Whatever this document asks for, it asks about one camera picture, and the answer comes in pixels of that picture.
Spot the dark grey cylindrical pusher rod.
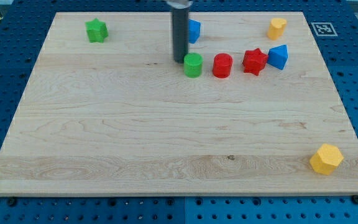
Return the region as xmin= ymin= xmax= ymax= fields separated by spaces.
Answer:
xmin=171 ymin=7 xmax=189 ymax=63

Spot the green star block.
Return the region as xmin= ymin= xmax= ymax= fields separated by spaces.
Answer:
xmin=85 ymin=18 xmax=109 ymax=43

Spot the red star block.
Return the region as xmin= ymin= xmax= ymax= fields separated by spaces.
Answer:
xmin=242 ymin=48 xmax=269 ymax=76

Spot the blue cube block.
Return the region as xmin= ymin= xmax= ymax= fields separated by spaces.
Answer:
xmin=188 ymin=19 xmax=201 ymax=44

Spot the green cylinder block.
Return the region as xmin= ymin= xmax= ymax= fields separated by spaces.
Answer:
xmin=184 ymin=53 xmax=203 ymax=78

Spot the red cylinder block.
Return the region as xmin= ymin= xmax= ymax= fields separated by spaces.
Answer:
xmin=213 ymin=53 xmax=232 ymax=78

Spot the yellow heart block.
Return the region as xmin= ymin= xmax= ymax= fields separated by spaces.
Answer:
xmin=267 ymin=17 xmax=287 ymax=40

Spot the blue triangular block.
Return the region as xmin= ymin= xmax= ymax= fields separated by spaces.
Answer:
xmin=267 ymin=45 xmax=288 ymax=70

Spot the wooden board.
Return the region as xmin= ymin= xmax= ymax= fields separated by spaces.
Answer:
xmin=0 ymin=12 xmax=358 ymax=197

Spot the white fiducial marker tag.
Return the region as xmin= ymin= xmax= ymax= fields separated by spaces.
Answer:
xmin=311 ymin=22 xmax=337 ymax=37

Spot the yellow hexagon block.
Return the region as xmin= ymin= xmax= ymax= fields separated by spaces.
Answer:
xmin=310 ymin=144 xmax=344 ymax=175

